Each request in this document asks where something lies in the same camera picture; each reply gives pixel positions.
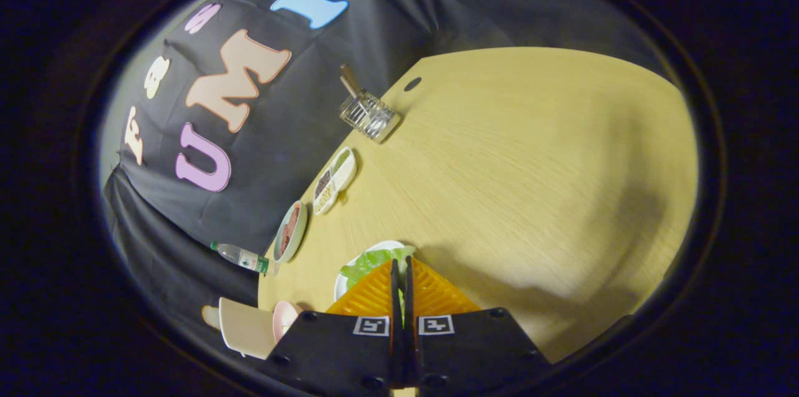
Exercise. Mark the wooden stick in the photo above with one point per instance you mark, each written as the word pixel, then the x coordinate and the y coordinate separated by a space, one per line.
pixel 347 86
pixel 353 77

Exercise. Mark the small white dish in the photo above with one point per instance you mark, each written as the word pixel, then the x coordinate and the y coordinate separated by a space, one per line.
pixel 341 288

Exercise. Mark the clear green-capped water bottle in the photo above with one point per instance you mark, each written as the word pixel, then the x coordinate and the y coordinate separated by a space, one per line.
pixel 240 256

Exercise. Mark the white three-part seasoning tray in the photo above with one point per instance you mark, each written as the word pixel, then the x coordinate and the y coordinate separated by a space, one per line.
pixel 334 181

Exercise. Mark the brown meat piece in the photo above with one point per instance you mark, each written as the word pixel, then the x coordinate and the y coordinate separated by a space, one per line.
pixel 294 217
pixel 286 241

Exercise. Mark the pink plate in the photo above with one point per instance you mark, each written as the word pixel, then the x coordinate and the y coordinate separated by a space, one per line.
pixel 284 317

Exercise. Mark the green lettuce leaf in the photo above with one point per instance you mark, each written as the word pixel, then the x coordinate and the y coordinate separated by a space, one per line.
pixel 368 263

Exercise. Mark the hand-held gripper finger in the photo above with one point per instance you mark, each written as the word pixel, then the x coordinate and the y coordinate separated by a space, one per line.
pixel 409 322
pixel 396 322

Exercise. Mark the black backdrop cloth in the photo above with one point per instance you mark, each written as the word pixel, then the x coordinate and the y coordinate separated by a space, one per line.
pixel 299 135

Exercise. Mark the cream toaster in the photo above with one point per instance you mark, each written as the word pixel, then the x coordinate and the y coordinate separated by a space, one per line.
pixel 246 328

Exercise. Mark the light green plate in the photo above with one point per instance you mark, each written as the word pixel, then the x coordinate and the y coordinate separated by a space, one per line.
pixel 298 235

